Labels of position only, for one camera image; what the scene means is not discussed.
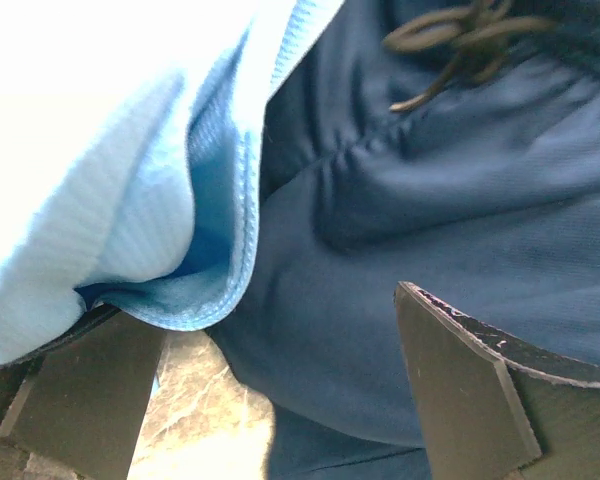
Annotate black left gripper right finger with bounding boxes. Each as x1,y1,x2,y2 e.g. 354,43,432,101
394,282,600,479

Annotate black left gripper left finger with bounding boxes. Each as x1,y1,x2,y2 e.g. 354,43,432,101
0,305,166,479

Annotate navy blue shorts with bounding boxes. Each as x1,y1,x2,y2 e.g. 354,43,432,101
209,1,600,479

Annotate light blue shorts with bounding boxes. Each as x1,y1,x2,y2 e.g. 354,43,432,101
0,1,341,367

